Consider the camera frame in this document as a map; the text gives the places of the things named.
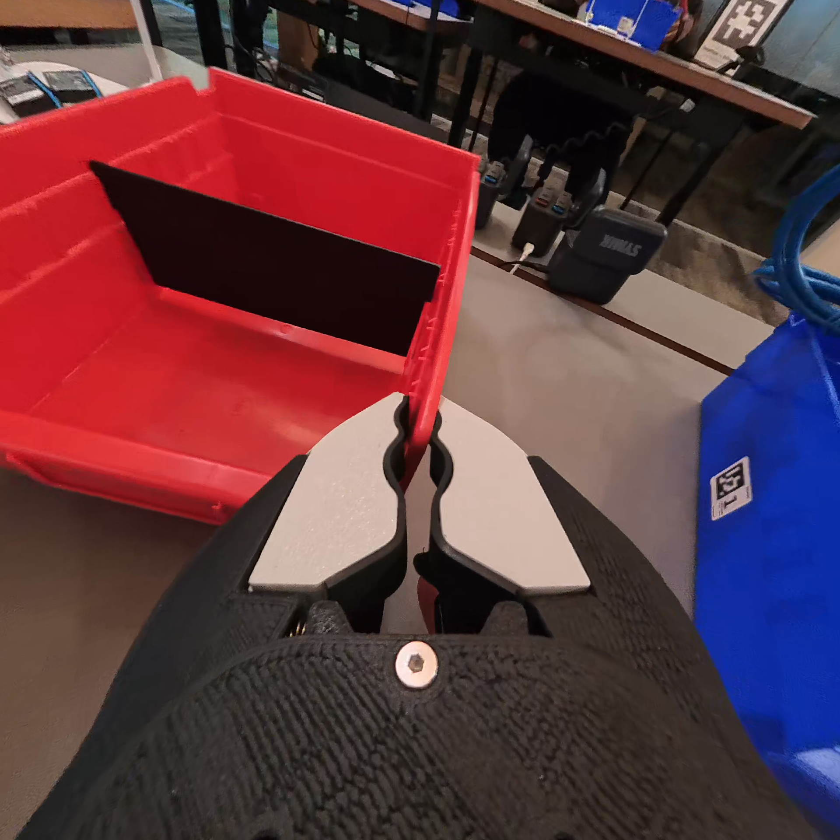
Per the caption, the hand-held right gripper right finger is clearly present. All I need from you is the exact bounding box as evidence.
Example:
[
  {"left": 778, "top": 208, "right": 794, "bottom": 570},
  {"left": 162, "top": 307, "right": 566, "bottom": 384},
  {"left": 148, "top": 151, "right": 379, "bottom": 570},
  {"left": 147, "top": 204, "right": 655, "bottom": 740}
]
[{"left": 412, "top": 395, "right": 593, "bottom": 635}]

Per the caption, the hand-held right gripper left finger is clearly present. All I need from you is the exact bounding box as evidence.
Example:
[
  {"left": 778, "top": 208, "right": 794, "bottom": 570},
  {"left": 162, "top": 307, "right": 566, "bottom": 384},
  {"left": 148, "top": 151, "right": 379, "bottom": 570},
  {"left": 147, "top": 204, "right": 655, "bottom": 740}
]
[{"left": 247, "top": 392, "right": 411, "bottom": 635}]

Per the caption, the red storage bin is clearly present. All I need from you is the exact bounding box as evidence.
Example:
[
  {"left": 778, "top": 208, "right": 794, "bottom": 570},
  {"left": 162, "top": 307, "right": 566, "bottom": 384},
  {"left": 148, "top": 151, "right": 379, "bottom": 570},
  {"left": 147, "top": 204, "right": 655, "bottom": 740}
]
[{"left": 0, "top": 67, "right": 483, "bottom": 634}]

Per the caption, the blue storage bin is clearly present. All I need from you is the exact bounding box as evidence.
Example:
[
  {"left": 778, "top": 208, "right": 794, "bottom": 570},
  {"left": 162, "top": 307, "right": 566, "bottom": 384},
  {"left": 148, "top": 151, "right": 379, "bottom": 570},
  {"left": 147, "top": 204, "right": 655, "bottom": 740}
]
[{"left": 696, "top": 308, "right": 840, "bottom": 834}]

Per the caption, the blue ethernet cable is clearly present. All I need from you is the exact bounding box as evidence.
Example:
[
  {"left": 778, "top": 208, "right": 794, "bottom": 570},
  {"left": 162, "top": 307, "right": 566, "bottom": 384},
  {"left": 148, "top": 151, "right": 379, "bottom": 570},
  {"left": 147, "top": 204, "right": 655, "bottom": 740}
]
[{"left": 751, "top": 167, "right": 840, "bottom": 332}]

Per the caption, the brown-edged work desk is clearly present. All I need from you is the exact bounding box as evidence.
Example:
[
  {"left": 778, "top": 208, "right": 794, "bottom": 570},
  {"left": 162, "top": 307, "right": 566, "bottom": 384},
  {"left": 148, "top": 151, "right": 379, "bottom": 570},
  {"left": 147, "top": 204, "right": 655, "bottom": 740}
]
[{"left": 341, "top": 0, "right": 818, "bottom": 227}]

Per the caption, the white side table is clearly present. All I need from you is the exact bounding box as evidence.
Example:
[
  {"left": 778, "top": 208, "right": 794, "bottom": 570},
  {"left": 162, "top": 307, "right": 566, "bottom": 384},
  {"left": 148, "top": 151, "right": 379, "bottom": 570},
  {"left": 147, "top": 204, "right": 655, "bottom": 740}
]
[{"left": 469, "top": 154, "right": 778, "bottom": 375}]

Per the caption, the black plastic bin divider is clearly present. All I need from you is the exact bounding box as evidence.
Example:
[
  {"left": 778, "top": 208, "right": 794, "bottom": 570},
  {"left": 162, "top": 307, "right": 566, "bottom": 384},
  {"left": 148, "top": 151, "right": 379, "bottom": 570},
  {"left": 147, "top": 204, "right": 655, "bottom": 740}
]
[{"left": 88, "top": 161, "right": 442, "bottom": 357}]

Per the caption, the black usb charger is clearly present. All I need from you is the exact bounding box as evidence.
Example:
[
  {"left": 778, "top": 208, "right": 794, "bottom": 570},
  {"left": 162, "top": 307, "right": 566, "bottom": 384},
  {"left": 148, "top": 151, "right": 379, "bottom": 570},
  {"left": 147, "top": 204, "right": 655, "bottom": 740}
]
[
  {"left": 548, "top": 206, "right": 669, "bottom": 305},
  {"left": 476, "top": 161, "right": 526, "bottom": 231},
  {"left": 512, "top": 190, "right": 575, "bottom": 253}
]

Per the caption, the white round table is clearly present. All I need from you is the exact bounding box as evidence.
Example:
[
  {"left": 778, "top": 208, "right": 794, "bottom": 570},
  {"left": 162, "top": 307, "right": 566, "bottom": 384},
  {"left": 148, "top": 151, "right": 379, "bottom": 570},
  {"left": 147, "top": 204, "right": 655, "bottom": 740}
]
[{"left": 0, "top": 59, "right": 132, "bottom": 126}]

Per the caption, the black packet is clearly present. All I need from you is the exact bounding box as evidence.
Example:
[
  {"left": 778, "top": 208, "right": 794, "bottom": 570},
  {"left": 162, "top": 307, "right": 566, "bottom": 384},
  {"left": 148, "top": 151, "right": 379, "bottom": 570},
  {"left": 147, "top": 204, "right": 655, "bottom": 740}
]
[
  {"left": 42, "top": 67, "right": 96, "bottom": 109},
  {"left": 0, "top": 73, "right": 43, "bottom": 119}
]

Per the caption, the small blue bin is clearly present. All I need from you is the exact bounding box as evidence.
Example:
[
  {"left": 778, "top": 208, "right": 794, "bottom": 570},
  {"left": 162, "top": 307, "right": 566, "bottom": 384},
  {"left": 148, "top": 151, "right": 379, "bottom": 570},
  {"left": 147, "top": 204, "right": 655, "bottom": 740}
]
[{"left": 583, "top": 0, "right": 685, "bottom": 52}]

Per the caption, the printed marker tag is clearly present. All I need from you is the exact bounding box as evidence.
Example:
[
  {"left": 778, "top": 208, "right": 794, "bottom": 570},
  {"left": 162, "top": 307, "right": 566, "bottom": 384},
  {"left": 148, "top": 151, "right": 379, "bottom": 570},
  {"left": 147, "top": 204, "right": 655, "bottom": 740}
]
[{"left": 694, "top": 0, "right": 791, "bottom": 72}]

